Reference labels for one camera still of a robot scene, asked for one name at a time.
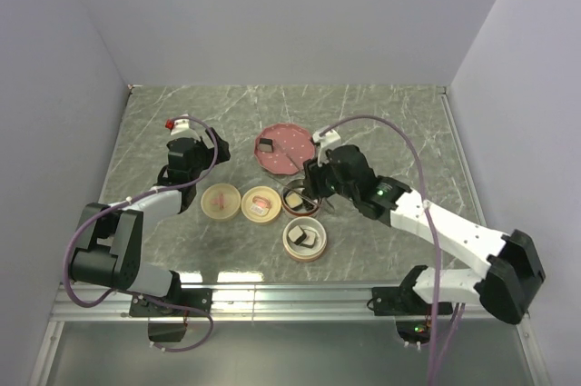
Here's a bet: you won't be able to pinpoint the metal tongs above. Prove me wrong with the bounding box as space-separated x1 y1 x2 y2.
273 140 336 214

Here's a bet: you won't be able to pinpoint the steel lunch box tier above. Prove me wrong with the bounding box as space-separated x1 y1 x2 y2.
281 178 320 218

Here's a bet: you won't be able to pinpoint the cream lid with pink knob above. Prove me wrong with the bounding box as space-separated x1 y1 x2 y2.
201 183 241 222

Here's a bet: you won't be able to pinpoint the sushi piece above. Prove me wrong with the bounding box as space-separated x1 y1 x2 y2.
287 225 308 245
257 137 274 153
300 230 320 249
284 193 303 211

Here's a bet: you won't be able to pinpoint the black spiky sea cucumber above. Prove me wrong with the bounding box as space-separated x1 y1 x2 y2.
302 202 315 213

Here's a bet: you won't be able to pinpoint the sushi piece front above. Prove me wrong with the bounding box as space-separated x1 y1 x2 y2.
300 230 320 249

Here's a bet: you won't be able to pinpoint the sushi piece back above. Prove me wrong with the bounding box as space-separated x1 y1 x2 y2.
287 225 308 245

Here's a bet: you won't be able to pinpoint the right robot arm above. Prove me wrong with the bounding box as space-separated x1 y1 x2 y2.
303 144 546 325

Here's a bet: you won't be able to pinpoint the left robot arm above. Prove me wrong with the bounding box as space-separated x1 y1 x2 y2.
63 127 231 315

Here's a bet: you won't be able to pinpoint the cream lunch box tier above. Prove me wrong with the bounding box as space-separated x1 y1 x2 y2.
281 217 328 262

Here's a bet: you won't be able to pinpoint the pink dotted plate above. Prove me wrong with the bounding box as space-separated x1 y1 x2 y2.
253 123 315 175

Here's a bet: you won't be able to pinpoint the cream lid with barcode label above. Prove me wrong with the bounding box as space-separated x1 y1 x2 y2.
241 186 282 225

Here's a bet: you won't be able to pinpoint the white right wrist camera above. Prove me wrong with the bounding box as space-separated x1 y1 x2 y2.
311 129 342 166

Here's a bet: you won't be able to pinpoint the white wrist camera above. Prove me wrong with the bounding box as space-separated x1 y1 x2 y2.
311 129 342 166
165 114 199 140

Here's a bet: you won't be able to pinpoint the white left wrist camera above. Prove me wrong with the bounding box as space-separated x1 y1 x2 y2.
165 114 199 140

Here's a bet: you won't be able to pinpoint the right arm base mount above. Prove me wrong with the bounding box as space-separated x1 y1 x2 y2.
366 286 432 317

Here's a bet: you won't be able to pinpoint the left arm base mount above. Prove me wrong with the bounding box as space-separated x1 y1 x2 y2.
129 288 212 318

